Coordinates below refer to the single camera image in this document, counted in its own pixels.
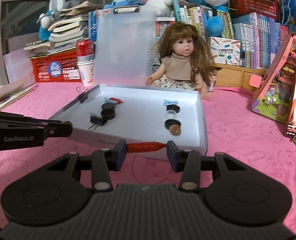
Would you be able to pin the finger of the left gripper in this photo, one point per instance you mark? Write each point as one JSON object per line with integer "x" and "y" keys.
{"x": 58, "y": 129}

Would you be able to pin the blue white plush left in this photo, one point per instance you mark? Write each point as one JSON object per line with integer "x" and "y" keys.
{"x": 45, "y": 22}

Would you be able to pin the white cardboard box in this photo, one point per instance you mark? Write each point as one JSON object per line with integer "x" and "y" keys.
{"x": 140, "y": 117}

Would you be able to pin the wooden shelf box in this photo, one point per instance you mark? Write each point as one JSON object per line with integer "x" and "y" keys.
{"x": 235, "y": 76}

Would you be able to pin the red marker pen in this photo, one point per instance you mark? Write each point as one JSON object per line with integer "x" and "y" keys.
{"x": 142, "y": 147}

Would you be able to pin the black ring lid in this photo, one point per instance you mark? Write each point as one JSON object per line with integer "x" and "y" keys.
{"x": 173, "y": 107}

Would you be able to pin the pink bunny towel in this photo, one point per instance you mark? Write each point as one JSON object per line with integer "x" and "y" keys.
{"x": 232, "y": 128}

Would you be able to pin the stack of books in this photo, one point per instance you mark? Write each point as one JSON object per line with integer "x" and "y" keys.
{"x": 69, "y": 24}

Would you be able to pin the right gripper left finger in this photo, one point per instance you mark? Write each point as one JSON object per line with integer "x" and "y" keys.
{"x": 105, "y": 160}

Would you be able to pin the brown walnut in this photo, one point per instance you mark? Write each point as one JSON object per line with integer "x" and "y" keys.
{"x": 175, "y": 130}

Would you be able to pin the brown haired doll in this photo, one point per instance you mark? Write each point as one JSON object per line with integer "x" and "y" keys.
{"x": 185, "y": 61}

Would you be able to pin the row of upright books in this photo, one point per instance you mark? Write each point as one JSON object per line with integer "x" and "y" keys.
{"x": 252, "y": 30}

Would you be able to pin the pink toy house box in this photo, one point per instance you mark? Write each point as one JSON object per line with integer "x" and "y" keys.
{"x": 272, "y": 96}

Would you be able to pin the black binder clip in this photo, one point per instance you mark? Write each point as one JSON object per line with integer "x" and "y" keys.
{"x": 96, "y": 121}

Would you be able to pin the clear plastic dome capsule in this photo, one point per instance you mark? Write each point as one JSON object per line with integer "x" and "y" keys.
{"x": 171, "y": 115}

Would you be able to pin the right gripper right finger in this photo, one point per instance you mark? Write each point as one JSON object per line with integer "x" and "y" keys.
{"x": 186, "y": 161}

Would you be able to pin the red basket on books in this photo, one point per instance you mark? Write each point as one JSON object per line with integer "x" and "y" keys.
{"x": 269, "y": 8}

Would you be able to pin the white paper cup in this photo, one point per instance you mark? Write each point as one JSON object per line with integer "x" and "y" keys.
{"x": 86, "y": 70}

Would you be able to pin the small binder clip on box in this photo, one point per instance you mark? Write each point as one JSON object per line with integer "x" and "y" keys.
{"x": 82, "y": 94}

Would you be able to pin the black round lid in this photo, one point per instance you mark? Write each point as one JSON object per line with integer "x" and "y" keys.
{"x": 108, "y": 114}

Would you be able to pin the small blue plush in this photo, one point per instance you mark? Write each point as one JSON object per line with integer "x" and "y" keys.
{"x": 122, "y": 3}

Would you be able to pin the red plastic basket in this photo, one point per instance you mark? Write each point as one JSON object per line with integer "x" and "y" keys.
{"x": 56, "y": 67}

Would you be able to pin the light blue hair clip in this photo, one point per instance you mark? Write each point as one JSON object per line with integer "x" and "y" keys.
{"x": 170, "y": 102}

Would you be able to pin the red soda can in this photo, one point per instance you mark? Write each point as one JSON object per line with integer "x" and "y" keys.
{"x": 85, "y": 50}

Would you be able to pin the translucent clipboard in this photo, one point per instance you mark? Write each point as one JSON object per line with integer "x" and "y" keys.
{"x": 123, "y": 46}

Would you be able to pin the white colourful book box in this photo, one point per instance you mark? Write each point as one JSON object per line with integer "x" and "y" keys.
{"x": 225, "y": 50}

